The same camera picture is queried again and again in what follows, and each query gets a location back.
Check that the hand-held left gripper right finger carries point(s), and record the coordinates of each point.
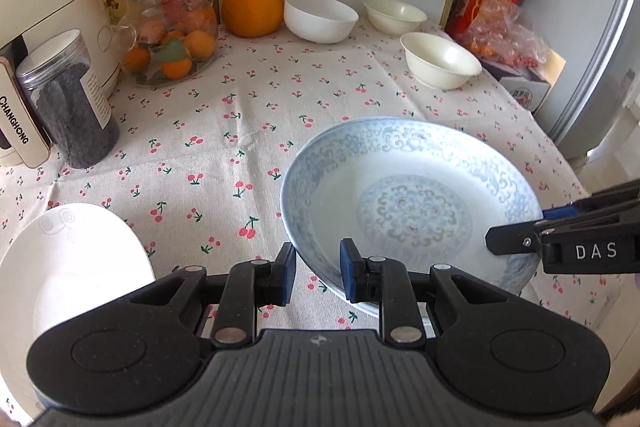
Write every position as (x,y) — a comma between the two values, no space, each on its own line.
(350,272)

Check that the white bowl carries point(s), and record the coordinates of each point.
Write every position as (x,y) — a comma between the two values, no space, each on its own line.
(320,17)

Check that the pile of small oranges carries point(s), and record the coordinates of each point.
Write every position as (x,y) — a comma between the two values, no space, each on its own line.
(175,52)

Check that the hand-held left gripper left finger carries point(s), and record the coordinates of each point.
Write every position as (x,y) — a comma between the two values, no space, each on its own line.
(286,277)

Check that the clear plastic jar dark contents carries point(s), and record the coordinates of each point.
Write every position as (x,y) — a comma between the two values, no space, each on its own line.
(75,107)

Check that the plastic bag of snacks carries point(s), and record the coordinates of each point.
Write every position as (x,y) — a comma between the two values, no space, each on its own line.
(505,32)

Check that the white plate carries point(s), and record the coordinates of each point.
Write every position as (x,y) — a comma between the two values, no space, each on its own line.
(75,267)

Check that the large orange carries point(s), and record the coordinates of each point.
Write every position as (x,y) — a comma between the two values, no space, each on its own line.
(252,7)

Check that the small cream bowl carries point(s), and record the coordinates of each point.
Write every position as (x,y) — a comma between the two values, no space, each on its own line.
(395,14)

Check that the cherry print tablecloth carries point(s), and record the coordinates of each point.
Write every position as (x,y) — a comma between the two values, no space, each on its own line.
(225,147)

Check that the white and black cardboard box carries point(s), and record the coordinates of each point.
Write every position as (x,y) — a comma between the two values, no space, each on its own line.
(530,87)

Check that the silver refrigerator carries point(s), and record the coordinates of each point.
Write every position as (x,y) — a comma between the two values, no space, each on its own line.
(600,32)

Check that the blue patterned plate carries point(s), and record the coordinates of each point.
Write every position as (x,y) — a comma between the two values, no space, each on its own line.
(415,187)

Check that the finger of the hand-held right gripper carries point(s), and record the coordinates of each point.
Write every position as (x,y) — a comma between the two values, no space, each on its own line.
(600,207)
(512,239)

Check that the glass jar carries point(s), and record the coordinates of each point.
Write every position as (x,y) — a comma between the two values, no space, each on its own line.
(150,7)

